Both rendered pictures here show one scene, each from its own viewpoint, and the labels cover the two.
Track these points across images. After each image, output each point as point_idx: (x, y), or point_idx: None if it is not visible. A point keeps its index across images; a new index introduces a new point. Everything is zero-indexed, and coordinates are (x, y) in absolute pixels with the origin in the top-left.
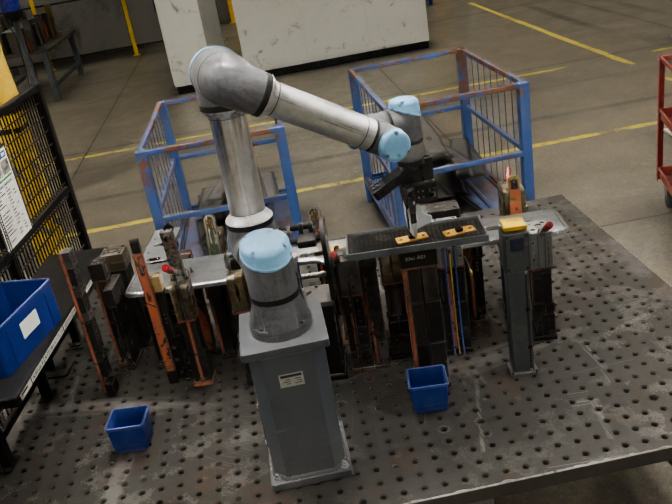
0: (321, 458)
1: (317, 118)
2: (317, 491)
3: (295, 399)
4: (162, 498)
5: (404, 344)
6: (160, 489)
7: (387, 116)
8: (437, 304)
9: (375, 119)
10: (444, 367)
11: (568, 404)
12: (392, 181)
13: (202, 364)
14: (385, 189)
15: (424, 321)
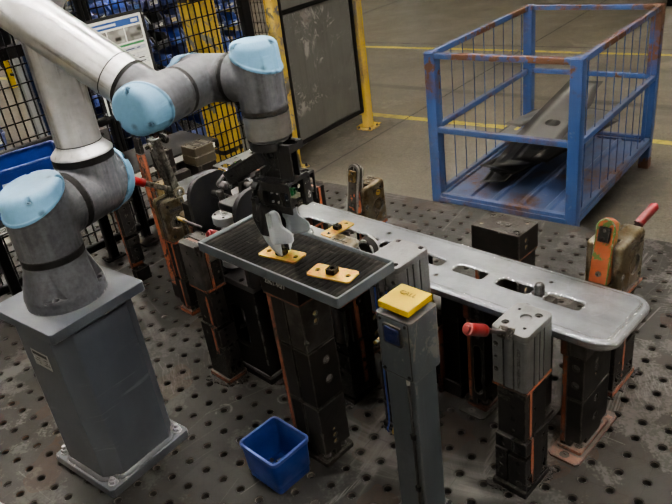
0: (90, 459)
1: (31, 39)
2: (74, 490)
3: (51, 382)
4: (17, 401)
5: (343, 381)
6: (32, 391)
7: (216, 62)
8: (305, 358)
9: (130, 61)
10: (303, 442)
11: None
12: (240, 164)
13: (184, 291)
14: (234, 172)
15: (294, 371)
